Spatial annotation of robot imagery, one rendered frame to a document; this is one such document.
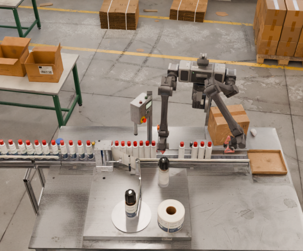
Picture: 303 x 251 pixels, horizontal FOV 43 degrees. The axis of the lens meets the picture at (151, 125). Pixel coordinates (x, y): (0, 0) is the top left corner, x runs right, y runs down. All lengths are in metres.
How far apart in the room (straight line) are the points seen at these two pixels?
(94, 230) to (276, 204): 1.46
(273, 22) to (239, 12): 1.86
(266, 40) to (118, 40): 2.42
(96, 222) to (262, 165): 1.53
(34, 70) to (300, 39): 3.86
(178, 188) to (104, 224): 0.67
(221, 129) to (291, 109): 2.24
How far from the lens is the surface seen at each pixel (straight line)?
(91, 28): 7.19
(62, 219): 3.17
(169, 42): 6.69
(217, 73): 3.36
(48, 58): 4.71
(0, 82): 4.75
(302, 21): 6.15
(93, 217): 3.08
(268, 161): 3.61
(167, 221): 2.85
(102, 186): 3.25
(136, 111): 3.05
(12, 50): 4.93
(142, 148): 3.30
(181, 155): 3.36
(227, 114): 2.96
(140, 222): 3.00
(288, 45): 6.30
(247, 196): 3.32
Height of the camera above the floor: 3.41
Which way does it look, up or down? 43 degrees down
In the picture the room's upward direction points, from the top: straight up
